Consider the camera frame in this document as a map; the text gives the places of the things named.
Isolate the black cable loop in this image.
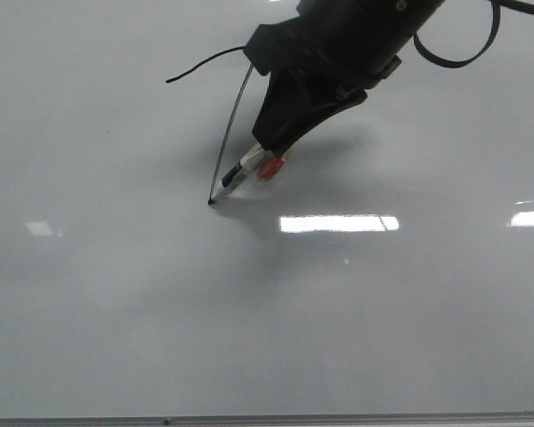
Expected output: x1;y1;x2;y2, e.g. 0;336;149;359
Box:
412;0;534;68

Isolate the whiteboard marker with label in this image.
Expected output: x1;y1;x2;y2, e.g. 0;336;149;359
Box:
208;143;292;205

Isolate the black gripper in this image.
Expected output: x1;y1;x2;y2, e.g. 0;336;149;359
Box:
244;0;442;155

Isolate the white whiteboard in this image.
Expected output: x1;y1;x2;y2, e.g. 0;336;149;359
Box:
0;1;534;421

